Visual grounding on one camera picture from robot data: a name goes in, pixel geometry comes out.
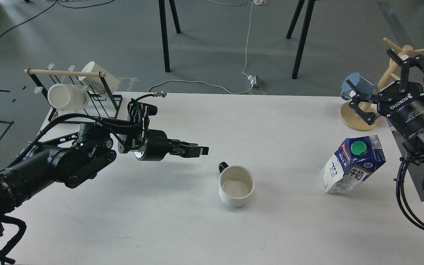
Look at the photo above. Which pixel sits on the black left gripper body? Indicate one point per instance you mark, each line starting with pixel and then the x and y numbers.
pixel 154 148

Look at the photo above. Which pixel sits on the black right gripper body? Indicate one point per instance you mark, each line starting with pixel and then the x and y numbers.
pixel 406 110

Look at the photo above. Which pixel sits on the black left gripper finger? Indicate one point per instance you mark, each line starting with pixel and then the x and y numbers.
pixel 182 146
pixel 189 152

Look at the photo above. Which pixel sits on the blue white milk carton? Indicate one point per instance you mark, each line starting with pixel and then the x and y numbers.
pixel 352 163

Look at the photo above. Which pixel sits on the white smiley mug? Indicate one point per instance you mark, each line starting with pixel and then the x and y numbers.
pixel 236 184

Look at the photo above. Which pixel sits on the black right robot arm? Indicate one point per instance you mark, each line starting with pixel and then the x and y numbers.
pixel 413 146

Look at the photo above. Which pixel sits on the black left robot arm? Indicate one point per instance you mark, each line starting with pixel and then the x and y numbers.
pixel 72 149

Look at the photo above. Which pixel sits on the blue mug on tree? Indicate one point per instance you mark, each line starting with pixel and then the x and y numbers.
pixel 361 83

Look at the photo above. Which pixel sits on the cream mug on rack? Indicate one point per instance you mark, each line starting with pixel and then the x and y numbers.
pixel 96 83

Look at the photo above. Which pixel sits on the white mug on rack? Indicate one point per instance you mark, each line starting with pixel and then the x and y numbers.
pixel 68 97

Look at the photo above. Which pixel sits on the grey power adapter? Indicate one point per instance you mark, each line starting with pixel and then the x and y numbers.
pixel 255 82

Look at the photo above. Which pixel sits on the black table leg right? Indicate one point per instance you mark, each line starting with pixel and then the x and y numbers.
pixel 304 32

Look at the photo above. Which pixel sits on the black table leg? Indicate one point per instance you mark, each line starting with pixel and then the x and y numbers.
pixel 163 29
pixel 304 32

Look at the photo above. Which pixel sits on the black table leg left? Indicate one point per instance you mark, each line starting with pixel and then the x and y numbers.
pixel 163 29

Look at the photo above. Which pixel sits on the black wire cup rack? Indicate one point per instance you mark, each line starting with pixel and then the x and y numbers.
pixel 98 106

